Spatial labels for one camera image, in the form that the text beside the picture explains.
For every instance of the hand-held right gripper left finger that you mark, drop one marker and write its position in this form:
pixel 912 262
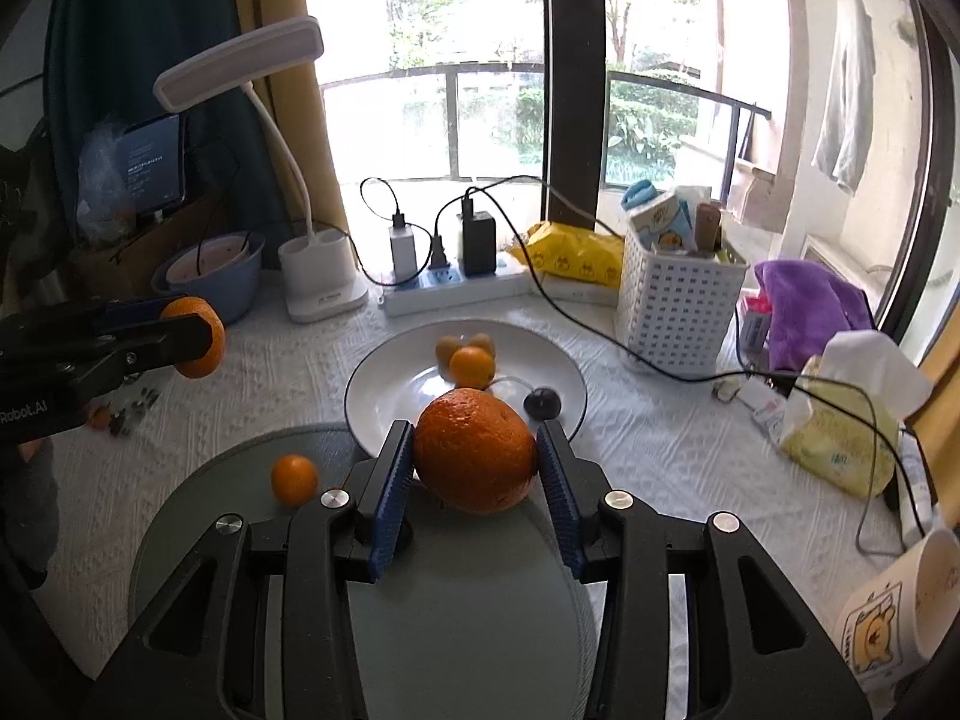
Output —
pixel 394 502

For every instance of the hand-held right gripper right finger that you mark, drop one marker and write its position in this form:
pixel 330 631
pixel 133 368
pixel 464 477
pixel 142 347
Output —
pixel 559 502

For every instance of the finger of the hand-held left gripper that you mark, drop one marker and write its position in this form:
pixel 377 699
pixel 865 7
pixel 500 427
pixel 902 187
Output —
pixel 165 345
pixel 142 307

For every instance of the medium orange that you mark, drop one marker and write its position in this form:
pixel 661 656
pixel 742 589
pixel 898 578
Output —
pixel 217 345

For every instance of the large orange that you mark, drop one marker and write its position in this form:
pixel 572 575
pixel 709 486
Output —
pixel 474 450

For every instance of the white plate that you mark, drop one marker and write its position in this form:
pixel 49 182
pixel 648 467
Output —
pixel 390 405

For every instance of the small orange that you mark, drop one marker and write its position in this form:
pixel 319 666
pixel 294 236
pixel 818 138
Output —
pixel 294 478
pixel 471 367

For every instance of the tan longan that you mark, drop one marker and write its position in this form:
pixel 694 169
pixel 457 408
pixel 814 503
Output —
pixel 481 343
pixel 448 349

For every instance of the brown cardboard box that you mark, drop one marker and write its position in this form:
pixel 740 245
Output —
pixel 150 255

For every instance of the orange fruit magnet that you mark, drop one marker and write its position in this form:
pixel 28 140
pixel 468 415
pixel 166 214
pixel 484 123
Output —
pixel 99 417

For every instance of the pink bowl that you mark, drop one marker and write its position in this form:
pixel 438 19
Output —
pixel 202 262

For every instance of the white textured tablecloth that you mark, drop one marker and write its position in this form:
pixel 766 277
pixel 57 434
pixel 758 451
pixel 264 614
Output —
pixel 225 405

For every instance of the blue bowl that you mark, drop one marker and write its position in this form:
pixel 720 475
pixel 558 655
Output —
pixel 240 292

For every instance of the clear plastic bag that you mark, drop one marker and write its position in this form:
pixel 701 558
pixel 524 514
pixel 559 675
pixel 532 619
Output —
pixel 105 187

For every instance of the grey-green round mat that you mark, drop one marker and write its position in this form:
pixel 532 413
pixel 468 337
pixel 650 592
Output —
pixel 450 615

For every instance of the black tablet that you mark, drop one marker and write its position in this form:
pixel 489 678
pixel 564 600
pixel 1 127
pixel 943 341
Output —
pixel 154 165

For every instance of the white desk lamp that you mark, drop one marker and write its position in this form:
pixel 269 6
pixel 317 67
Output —
pixel 322 277

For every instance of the small white plug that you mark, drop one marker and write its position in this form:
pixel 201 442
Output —
pixel 725 391

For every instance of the white power strip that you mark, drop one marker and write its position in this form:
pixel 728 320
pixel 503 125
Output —
pixel 450 292

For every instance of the white perforated basket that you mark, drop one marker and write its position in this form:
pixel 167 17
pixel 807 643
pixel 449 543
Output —
pixel 667 307

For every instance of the white flat packet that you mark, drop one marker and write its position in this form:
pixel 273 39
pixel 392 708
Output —
pixel 765 409

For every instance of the white charger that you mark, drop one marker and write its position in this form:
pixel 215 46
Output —
pixel 403 255

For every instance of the yellow snack bag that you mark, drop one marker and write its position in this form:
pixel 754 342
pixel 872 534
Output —
pixel 570 255

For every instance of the black charger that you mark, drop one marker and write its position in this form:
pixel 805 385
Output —
pixel 478 240

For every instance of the teal curtain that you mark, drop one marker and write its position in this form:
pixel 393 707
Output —
pixel 150 30

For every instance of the yellow-green tissue pack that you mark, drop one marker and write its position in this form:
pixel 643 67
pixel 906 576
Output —
pixel 840 450

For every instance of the carton with yellow figure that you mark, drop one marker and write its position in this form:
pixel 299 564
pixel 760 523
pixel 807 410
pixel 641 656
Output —
pixel 664 225

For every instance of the brown tube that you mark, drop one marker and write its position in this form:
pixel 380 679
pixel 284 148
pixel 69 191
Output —
pixel 707 225

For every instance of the purple cloth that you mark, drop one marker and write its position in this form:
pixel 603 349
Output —
pixel 810 307

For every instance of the blue rounded object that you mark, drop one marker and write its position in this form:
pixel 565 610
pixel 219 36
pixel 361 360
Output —
pixel 641 193

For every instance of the white cartoon mug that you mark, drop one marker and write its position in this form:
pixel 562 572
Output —
pixel 885 630

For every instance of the black balcony railing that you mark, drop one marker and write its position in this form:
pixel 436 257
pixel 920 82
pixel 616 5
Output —
pixel 452 127

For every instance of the beige outdoor box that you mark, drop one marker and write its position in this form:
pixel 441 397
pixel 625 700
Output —
pixel 757 195

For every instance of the white outdoor unit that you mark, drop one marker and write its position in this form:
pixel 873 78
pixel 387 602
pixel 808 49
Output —
pixel 840 259

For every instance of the hanging grey garment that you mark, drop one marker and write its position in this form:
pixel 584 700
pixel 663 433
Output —
pixel 847 90

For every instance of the dark window frame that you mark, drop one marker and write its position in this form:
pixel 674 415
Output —
pixel 574 90

